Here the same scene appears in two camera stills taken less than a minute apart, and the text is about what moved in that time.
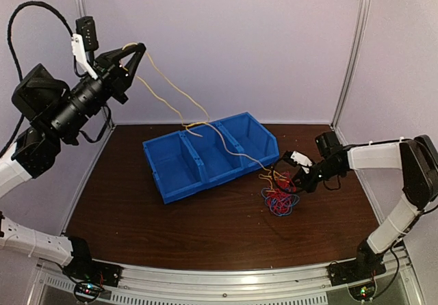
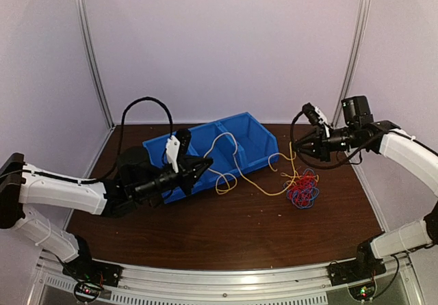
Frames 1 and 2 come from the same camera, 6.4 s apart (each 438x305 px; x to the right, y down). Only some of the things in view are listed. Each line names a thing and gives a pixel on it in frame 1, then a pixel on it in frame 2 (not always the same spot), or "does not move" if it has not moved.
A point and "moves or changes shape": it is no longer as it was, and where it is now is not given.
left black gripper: [110, 68] -> [189, 174]
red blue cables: [281, 200] moves or changes shape
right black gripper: [308, 185] -> [320, 147]
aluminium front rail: [302, 286] does not move
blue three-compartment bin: [198, 155] does not move
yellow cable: [187, 124] -> [237, 167]
